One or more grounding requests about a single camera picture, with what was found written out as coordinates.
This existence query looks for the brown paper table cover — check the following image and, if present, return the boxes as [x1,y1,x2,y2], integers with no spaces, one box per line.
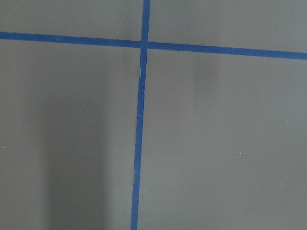
[0,0,307,230]

